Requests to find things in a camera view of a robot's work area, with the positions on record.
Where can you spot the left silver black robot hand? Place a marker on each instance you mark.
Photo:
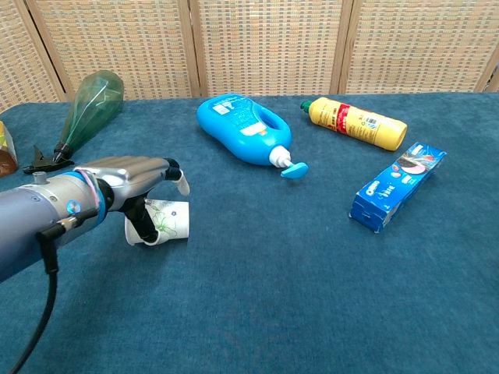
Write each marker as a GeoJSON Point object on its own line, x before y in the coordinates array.
{"type": "Point", "coordinates": [128, 175]}

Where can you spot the white paper cup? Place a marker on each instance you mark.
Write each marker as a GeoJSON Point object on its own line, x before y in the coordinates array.
{"type": "Point", "coordinates": [171, 222]}

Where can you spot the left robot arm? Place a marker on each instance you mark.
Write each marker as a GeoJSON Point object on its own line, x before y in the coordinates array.
{"type": "Point", "coordinates": [39, 218]}

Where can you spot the green spray bottle black trigger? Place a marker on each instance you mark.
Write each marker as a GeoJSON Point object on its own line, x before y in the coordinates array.
{"type": "Point", "coordinates": [87, 113]}

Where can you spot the blue pump detergent bottle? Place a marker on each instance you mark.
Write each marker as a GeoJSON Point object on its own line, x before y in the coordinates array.
{"type": "Point", "coordinates": [241, 128]}

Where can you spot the tea drink bottle yellow label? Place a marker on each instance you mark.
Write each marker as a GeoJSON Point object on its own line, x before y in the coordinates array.
{"type": "Point", "coordinates": [7, 150]}

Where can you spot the blue table mat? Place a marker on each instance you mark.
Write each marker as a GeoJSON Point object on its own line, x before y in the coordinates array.
{"type": "Point", "coordinates": [273, 241]}

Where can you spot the woven folding screen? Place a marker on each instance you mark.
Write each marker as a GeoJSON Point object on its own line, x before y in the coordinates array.
{"type": "Point", "coordinates": [249, 44]}

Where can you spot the yellow squeeze bottle green cap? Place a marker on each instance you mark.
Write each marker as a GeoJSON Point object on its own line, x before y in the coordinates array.
{"type": "Point", "coordinates": [354, 122]}

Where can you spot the blue Oreo cookie box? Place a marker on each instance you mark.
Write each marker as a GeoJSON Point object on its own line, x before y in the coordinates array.
{"type": "Point", "coordinates": [397, 187]}

